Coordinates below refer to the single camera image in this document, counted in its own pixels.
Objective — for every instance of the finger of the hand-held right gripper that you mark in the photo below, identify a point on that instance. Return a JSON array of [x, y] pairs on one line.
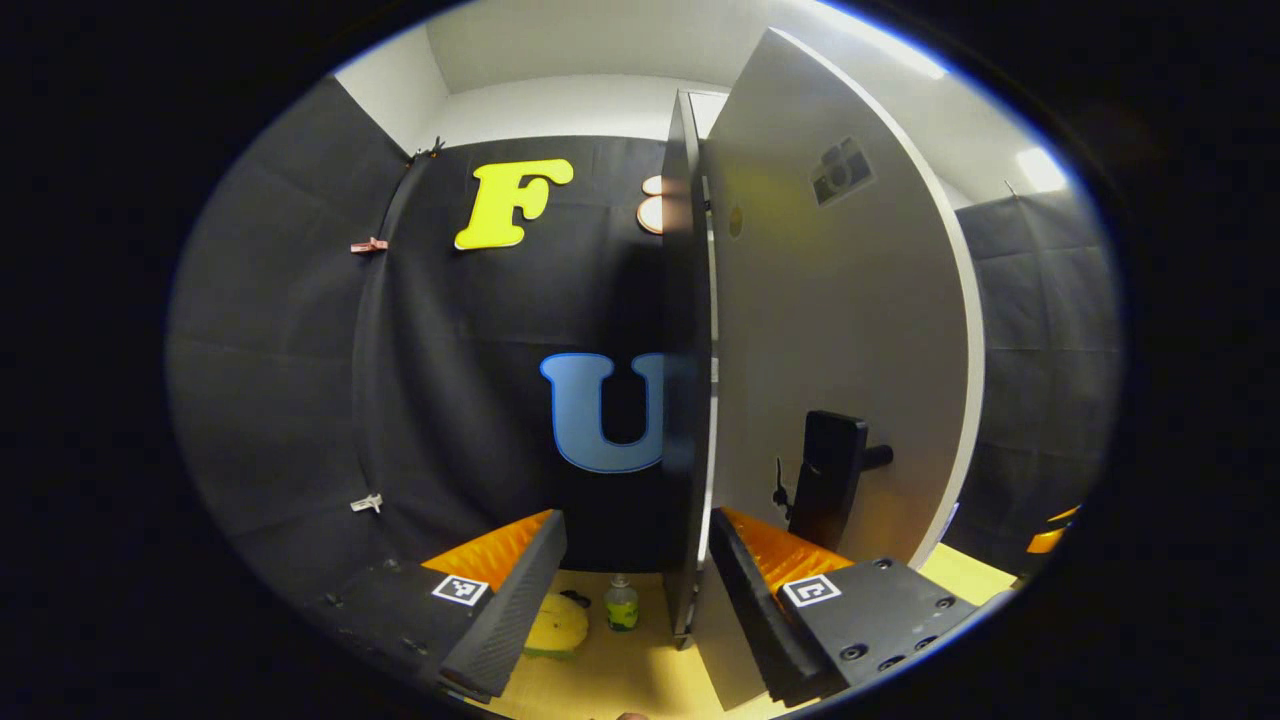
[[1065, 514], [1045, 541]]

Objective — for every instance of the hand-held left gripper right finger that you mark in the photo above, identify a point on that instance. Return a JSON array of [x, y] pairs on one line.
[[750, 600]]

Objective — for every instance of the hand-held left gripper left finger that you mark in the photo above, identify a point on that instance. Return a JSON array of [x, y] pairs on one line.
[[525, 600]]

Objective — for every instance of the white and grey shoe cabinet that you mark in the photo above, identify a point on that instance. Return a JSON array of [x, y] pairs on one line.
[[683, 400]]

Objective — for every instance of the cabinet door with camera sticker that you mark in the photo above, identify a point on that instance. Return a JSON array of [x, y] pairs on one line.
[[850, 330]]

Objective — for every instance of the yellow round object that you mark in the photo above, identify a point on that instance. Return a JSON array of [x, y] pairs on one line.
[[560, 628]]

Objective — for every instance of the green bottle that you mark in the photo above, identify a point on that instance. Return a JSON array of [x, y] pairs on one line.
[[621, 608]]

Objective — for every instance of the white cloth clip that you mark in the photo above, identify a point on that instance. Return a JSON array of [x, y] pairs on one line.
[[366, 503]]

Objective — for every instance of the black backdrop cloth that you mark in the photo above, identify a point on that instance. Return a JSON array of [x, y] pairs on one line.
[[300, 380]]

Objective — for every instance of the small ceiling light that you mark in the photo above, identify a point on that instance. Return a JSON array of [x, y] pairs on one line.
[[1040, 170]]

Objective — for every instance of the red cloth clip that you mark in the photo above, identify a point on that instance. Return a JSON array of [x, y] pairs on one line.
[[368, 245]]

